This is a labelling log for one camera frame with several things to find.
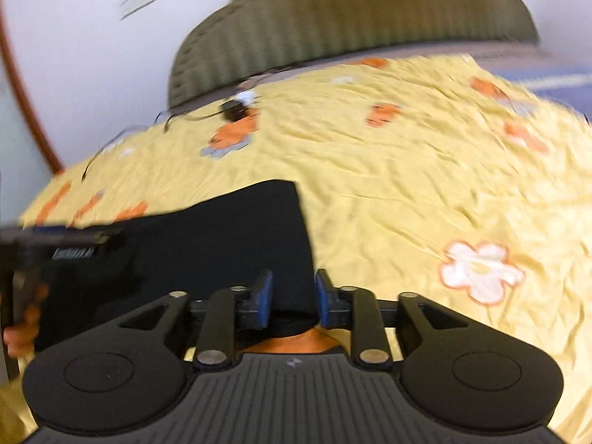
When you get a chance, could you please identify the black charger adapter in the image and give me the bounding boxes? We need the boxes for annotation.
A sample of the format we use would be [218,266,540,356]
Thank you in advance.
[221,99,249,122]

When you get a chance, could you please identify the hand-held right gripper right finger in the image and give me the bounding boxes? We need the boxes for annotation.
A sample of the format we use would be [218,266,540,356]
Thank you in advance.
[314,268,470,371]

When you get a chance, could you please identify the olive upholstered headboard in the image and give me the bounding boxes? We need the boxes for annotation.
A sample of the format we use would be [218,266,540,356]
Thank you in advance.
[167,0,541,109]

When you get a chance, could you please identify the person's left hand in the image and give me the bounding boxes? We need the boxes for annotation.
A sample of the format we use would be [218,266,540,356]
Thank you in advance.
[3,284,50,358]

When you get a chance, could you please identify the blue striped sheet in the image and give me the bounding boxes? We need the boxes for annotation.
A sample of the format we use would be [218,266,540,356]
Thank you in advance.
[504,62,592,118]

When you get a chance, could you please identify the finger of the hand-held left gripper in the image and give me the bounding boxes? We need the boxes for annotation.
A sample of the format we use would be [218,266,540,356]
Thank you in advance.
[92,228,127,249]

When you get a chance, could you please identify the white wall label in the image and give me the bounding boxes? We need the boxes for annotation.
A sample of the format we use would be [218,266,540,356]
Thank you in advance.
[118,0,159,20]

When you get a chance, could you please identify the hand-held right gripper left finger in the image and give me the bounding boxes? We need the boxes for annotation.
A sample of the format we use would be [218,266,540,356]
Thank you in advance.
[115,268,275,371]

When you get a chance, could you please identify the yellow carrot print blanket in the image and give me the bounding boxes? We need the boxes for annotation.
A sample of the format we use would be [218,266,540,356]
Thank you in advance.
[0,53,592,444]

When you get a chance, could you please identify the black pants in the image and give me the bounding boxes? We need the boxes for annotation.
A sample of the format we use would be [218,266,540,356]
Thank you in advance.
[34,179,321,353]

